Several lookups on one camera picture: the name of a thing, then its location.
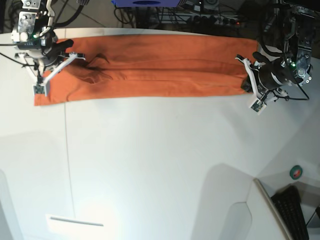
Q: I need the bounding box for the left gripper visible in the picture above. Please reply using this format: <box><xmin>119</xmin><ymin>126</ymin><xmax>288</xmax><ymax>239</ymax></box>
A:
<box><xmin>240</xmin><ymin>35</ymin><xmax>313</xmax><ymax>93</ymax></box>

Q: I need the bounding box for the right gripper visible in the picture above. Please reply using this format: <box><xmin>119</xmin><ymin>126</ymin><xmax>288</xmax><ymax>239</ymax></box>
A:
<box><xmin>11</xmin><ymin>9</ymin><xmax>74</xmax><ymax>73</ymax></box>

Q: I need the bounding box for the orange t-shirt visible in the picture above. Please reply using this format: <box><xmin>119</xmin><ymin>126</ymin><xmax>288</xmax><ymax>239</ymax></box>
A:
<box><xmin>34</xmin><ymin>34</ymin><xmax>258</xmax><ymax>106</ymax></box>

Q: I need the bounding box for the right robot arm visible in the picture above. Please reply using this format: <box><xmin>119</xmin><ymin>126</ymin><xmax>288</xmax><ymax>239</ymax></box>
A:
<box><xmin>11</xmin><ymin>0</ymin><xmax>89</xmax><ymax>74</ymax></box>

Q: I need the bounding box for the black power strip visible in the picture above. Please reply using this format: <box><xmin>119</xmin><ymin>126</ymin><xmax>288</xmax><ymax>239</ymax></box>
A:
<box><xmin>192</xmin><ymin>15</ymin><xmax>243</xmax><ymax>27</ymax></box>

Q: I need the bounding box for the blue box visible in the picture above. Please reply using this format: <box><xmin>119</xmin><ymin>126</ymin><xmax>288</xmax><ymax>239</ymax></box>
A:
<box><xmin>111</xmin><ymin>0</ymin><xmax>186</xmax><ymax>8</ymax></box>

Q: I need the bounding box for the green tape roll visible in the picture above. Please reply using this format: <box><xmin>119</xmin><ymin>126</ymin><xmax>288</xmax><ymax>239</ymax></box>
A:
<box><xmin>289</xmin><ymin>165</ymin><xmax>303</xmax><ymax>180</ymax></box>

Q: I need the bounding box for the black keyboard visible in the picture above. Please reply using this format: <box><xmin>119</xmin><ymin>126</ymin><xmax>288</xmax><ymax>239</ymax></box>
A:
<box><xmin>271</xmin><ymin>185</ymin><xmax>310</xmax><ymax>240</ymax></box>

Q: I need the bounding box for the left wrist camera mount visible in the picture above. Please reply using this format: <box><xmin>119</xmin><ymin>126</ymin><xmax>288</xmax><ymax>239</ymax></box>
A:
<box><xmin>235</xmin><ymin>54</ymin><xmax>268</xmax><ymax>115</ymax></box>

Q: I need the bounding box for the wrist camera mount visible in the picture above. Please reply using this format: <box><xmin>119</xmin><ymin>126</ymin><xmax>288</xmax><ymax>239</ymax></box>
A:
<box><xmin>32</xmin><ymin>51</ymin><xmax>86</xmax><ymax>97</ymax></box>
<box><xmin>235</xmin><ymin>54</ymin><xmax>268</xmax><ymax>115</ymax></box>

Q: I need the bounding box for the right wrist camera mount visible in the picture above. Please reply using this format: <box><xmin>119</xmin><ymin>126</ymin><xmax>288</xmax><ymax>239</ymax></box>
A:
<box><xmin>32</xmin><ymin>51</ymin><xmax>86</xmax><ymax>97</ymax></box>

